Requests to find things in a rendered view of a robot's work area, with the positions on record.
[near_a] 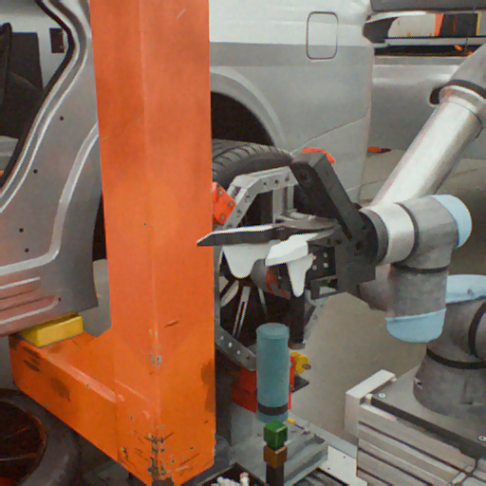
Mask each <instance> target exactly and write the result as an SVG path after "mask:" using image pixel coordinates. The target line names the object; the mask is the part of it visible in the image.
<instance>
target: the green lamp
mask: <svg viewBox="0 0 486 486"><path fill-rule="evenodd" d="M263 441H265V442H266V443H268V444H269V445H271V446H273V447H275V448H276V447H278V446H279V445H282V444H284V443H285V442H287V441H288V427H287V426H286V425H285V424H283V422H281V421H278V420H273V421H270V422H269V423H267V425H264V426H263Z"/></svg>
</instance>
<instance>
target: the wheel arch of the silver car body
mask: <svg viewBox="0 0 486 486"><path fill-rule="evenodd" d="M210 106H211V140H233V141H240V142H246V143H254V144H261V145H268V146H273V147H277V144H276V142H275V140H274V138H273V136H272V134H271V130H270V129H269V127H268V126H267V125H266V124H265V123H264V122H263V120H262V119H261V118H260V116H259V114H258V113H257V112H256V111H255V110H254V109H253V108H252V107H251V106H250V105H249V104H246V103H245V101H243V100H242V99H240V98H239V97H237V96H235V95H234V94H232V93H229V92H226V91H223V90H219V89H214V88H210ZM277 148H278V147H277ZM246 216H247V219H248V224H250V227H252V226H254V225H255V220H256V212H255V209H254V205H253V202H252V204H251V206H250V208H248V209H247V211H246ZM105 258H107V244H105V228H104V212H103V186H102V189H101V191H100V194H99V198H98V202H97V207H96V211H95V215H94V221H93V228H92V236H91V278H92V286H93V290H94V296H95V300H96V303H97V305H96V306H98V305H99V300H98V296H97V292H96V288H95V282H94V271H93V262H94V261H98V260H102V259H105Z"/></svg>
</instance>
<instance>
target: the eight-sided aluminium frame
mask: <svg viewBox="0 0 486 486"><path fill-rule="evenodd" d="M290 184H293V187H294V188H295V190H296V191H297V192H298V194H299V195H300V196H301V198H302V199H304V200H305V201H306V203H307V204H308V206H309V207H310V209H311V210H312V211H313V212H314V214H316V213H315V211H314V210H313V208H312V206H311V205H310V202H309V200H308V198H307V196H306V194H305V193H304V191H302V189H301V188H300V186H299V183H298V182H297V180H296V178H295V177H294V175H293V173H292V172H291V170H290V167H289V166H288V165H286V166H284V167H281V168H278V169H273V170H269V171H263V172H258V173H253V174H247V175H244V174H243V175H241V176H237V177H236V178H235V179H234V181H233V182H232V183H231V184H229V186H231V187H229V189H228V190H227V192H226V193H227V194H228V195H229V196H230V197H231V198H232V199H233V200H234V201H235V202H236V206H235V207H234V210H233V211H232V213H231V214H230V215H229V216H228V218H227V219H226V222H225V224H224V225H223V226H219V225H215V224H213V233H215V232H220V231H226V230H232V229H236V227H237V225H238V224H239V222H240V220H241V218H242V216H243V215H244V214H245V212H246V211H247V209H248V208H250V206H251V204H252V201H253V199H254V198H255V196H256V195H257V194H260V193H264V192H268V191H271V190H272V189H276V188H279V189H282V188H287V186H290ZM222 250H223V249H222V246H214V302H215V348H217V349H218V350H219V351H220V352H222V353H223V354H224V355H225V356H227V357H228V358H229V359H232V361H233V362H235V363H236V364H237V365H239V366H241V367H243V368H245V369H247V370H250V371H255V370H256V343H255V344H253V345H251V346H249V347H246V348H245V347H244V346H243V345H241V344H240V343H239V342H238V341H237V340H236V339H235V338H234V337H233V336H232V335H229V334H228V333H227V332H226V331H225V330H223V328H222V327H221V326H220V307H219V256H220V253H221V252H222ZM329 298H330V297H329ZM329 298H328V300H329ZM328 300H327V301H326V302H325V303H324V304H323V305H320V306H316V307H315V306H312V305H309V304H307V303H306V305H305V308H306V310H305V339H306V341H307V340H308V339H309V335H310V334H311V332H312V330H313V328H314V326H315V324H316V322H317V320H318V318H319V317H320V315H322V313H323V311H324V308H325V306H326V305H327V302H328Z"/></svg>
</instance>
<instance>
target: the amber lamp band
mask: <svg viewBox="0 0 486 486"><path fill-rule="evenodd" d="M287 460H288V446H287V445H285V446H284V447H282V448H280V449H278V450H277V451H274V450H272V449H271V448H270V447H268V446H267V445H265V446H263V461H265V462H267V463H268V464H269V465H270V466H271V467H273V468H275V469H276V468H277V467H279V466H281V464H283V463H284V462H286V461H287Z"/></svg>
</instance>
